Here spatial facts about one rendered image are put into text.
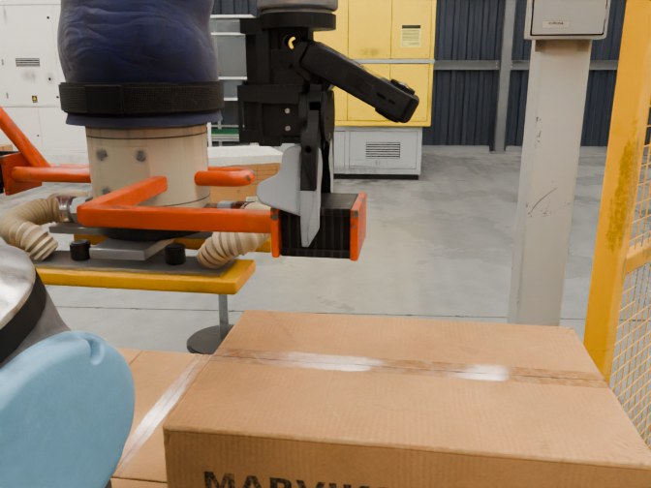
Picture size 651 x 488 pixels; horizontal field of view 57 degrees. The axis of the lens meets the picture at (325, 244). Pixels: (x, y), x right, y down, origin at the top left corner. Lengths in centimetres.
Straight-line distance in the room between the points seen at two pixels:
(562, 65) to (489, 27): 979
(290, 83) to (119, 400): 34
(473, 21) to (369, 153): 412
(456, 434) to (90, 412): 55
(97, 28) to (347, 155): 746
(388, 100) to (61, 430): 38
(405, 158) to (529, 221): 645
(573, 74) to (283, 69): 132
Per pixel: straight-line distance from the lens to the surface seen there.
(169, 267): 83
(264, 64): 58
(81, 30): 85
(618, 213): 131
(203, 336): 331
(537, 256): 188
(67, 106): 88
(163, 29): 83
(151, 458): 149
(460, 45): 1148
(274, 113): 57
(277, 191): 56
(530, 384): 93
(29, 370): 30
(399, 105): 55
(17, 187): 103
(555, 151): 182
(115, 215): 66
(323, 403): 84
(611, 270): 134
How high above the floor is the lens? 138
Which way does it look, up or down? 16 degrees down
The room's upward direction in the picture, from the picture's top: straight up
